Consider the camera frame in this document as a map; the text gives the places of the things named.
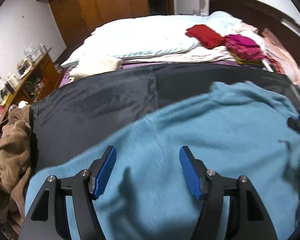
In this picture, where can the teal knit sweater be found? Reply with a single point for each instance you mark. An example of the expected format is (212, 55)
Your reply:
(190, 120)

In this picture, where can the brown wooden wardrobe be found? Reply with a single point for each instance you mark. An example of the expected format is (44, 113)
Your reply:
(102, 0)

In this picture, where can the dark wooden headboard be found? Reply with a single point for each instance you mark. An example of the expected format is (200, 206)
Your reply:
(252, 10)

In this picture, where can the cream fluffy blanket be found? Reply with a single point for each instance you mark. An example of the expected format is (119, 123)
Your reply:
(95, 66)

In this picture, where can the purple bed sheet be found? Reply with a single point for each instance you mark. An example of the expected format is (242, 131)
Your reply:
(65, 81)

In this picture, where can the white floral cloth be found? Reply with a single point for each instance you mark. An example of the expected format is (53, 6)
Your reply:
(202, 55)

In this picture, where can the light blue quilt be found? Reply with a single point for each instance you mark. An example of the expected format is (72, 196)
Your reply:
(145, 37)

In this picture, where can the pink striped pillow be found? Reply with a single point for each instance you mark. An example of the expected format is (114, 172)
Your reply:
(282, 52)

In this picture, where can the cluttered wooden desk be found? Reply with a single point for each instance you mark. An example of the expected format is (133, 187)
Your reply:
(40, 67)

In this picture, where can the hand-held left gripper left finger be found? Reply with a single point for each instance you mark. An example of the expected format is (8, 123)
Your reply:
(106, 172)

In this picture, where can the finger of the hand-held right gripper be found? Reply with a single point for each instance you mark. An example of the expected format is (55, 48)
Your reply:
(296, 125)

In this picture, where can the black shiny bed cover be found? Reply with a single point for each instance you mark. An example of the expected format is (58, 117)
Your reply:
(102, 105)

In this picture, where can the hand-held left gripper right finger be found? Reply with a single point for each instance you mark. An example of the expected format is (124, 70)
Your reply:
(190, 172)

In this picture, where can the brown fleece blanket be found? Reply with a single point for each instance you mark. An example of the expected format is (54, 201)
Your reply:
(10, 150)

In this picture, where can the olive folded garment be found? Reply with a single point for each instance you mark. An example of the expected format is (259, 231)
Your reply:
(242, 61)

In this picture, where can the red folded garment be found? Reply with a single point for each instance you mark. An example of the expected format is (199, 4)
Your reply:
(205, 35)

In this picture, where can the magenta folded garment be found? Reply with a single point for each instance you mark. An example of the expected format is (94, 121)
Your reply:
(240, 45)

